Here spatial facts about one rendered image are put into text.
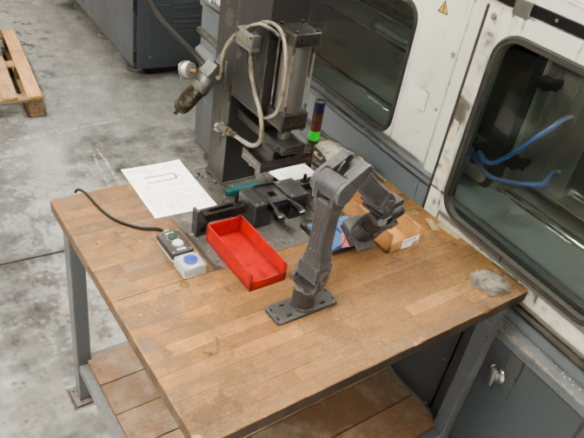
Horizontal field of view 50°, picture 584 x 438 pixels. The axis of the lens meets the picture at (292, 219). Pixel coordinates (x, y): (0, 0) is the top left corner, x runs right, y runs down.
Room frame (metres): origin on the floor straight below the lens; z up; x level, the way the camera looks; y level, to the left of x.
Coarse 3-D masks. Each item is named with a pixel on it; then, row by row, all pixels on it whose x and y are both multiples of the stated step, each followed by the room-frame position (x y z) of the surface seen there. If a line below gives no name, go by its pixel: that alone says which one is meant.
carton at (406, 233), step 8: (352, 200) 1.71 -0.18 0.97; (360, 200) 1.79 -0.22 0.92; (344, 208) 1.72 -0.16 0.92; (352, 208) 1.70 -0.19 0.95; (360, 208) 1.67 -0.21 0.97; (352, 216) 1.69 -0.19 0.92; (408, 216) 1.67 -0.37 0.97; (400, 224) 1.68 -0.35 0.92; (408, 224) 1.66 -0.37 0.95; (416, 224) 1.64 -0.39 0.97; (384, 232) 1.58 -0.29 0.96; (392, 232) 1.66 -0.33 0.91; (400, 232) 1.67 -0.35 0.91; (408, 232) 1.65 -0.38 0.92; (416, 232) 1.63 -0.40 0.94; (376, 240) 1.59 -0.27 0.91; (384, 240) 1.57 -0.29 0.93; (392, 240) 1.55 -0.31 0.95; (400, 240) 1.62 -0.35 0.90; (408, 240) 1.60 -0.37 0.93; (416, 240) 1.63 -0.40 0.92; (384, 248) 1.57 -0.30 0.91; (392, 248) 1.56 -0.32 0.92; (400, 248) 1.58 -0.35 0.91
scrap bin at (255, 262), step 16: (208, 224) 1.45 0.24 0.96; (224, 224) 1.49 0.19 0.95; (240, 224) 1.52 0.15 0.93; (208, 240) 1.44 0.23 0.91; (224, 240) 1.46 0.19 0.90; (240, 240) 1.48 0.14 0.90; (256, 240) 1.45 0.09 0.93; (224, 256) 1.37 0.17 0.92; (240, 256) 1.40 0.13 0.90; (256, 256) 1.41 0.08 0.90; (272, 256) 1.39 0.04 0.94; (240, 272) 1.30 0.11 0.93; (256, 272) 1.34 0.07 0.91; (272, 272) 1.36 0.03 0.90; (256, 288) 1.28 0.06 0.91
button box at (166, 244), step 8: (112, 216) 1.47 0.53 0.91; (128, 224) 1.45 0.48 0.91; (168, 232) 1.42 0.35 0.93; (176, 232) 1.43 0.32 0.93; (160, 240) 1.39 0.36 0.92; (168, 240) 1.39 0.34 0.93; (184, 240) 1.40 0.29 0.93; (168, 248) 1.35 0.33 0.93; (176, 248) 1.36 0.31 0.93; (184, 248) 1.36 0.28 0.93; (192, 248) 1.37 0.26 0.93; (168, 256) 1.35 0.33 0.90
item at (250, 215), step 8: (296, 200) 1.65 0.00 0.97; (304, 200) 1.67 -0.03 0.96; (248, 208) 1.58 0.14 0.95; (264, 208) 1.57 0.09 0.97; (280, 208) 1.68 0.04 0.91; (288, 208) 1.65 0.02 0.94; (304, 208) 1.67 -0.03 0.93; (248, 216) 1.58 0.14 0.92; (256, 216) 1.55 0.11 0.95; (264, 216) 1.57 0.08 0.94; (288, 216) 1.64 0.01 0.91; (296, 216) 1.66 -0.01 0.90; (256, 224) 1.56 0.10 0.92; (264, 224) 1.58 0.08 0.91
